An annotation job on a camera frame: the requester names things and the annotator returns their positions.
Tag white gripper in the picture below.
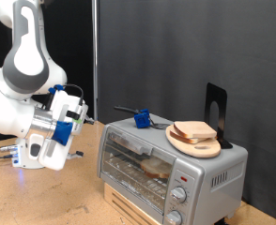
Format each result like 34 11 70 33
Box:
38 90 96 172

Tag black spatula with blue block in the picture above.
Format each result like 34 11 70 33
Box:
114 105 170 130

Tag glass oven door with handle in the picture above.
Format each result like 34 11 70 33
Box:
98 126 178 218

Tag wooden block under oven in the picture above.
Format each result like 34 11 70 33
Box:
103 181 164 225

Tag silver oven knob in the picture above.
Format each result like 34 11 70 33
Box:
164 209 183 225
169 186 188 204

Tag silver toaster oven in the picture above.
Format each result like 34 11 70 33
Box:
95 112 249 225

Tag metal pole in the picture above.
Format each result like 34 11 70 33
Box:
91 0 100 122

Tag black backdrop curtain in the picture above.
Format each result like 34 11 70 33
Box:
0 0 95 143

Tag wooden cutting board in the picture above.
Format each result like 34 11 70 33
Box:
164 125 222 159

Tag dark grey backdrop curtain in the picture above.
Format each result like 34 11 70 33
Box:
99 0 276 224

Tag black metal bookend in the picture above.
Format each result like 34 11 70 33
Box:
204 82 234 150

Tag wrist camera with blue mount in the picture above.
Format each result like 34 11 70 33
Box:
52 106 89 147

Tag blue cable clip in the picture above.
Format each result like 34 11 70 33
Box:
48 83 65 96

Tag metal wire oven rack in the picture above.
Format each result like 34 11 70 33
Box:
101 153 172 207

